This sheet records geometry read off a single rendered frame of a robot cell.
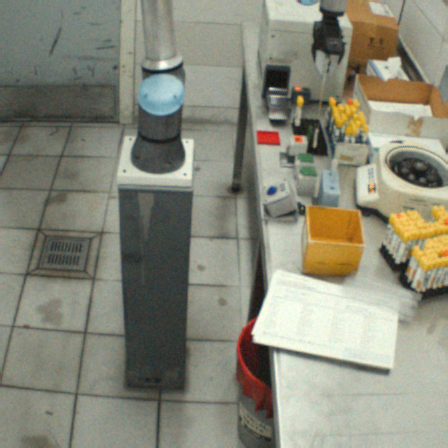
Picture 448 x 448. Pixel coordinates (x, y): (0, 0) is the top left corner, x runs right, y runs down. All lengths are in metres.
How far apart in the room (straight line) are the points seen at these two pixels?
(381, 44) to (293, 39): 0.56
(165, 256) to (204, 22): 1.85
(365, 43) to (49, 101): 1.89
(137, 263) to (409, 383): 0.92
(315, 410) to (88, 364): 1.32
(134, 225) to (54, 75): 1.95
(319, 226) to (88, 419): 1.12
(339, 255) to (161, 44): 0.72
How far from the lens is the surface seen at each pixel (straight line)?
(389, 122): 2.02
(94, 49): 3.59
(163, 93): 1.71
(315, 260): 1.55
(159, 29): 1.77
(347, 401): 1.34
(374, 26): 2.59
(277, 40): 2.16
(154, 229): 1.87
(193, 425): 2.32
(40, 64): 3.68
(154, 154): 1.77
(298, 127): 2.07
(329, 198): 1.68
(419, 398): 1.39
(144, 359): 2.28
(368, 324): 1.47
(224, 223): 3.08
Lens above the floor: 1.93
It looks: 39 degrees down
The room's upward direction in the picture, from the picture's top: 5 degrees clockwise
